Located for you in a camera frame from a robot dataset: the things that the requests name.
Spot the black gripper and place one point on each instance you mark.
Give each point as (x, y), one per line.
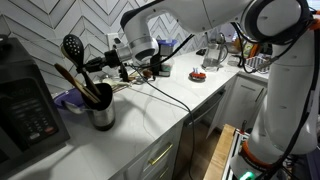
(111, 59)

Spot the black slotted serving spoon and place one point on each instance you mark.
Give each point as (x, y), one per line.
(73, 50)

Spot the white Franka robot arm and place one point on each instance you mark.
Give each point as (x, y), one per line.
(286, 86)

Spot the metal spoon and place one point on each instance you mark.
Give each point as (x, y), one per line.
(73, 107)

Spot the steel utensil holder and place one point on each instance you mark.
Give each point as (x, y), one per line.
(103, 115)

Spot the small brown bottle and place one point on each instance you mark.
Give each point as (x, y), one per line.
(147, 73)

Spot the clear container blue lid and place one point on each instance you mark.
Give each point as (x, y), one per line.
(166, 46)

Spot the black microwave oven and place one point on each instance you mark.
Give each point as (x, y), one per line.
(26, 110)

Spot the glass pitcher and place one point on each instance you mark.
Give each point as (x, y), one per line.
(211, 55)

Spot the wooden board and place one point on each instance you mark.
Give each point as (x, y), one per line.
(220, 153)

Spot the white wall outlet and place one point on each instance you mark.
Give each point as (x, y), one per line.
(112, 39)

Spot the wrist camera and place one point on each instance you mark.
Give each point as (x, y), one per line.
(117, 43)

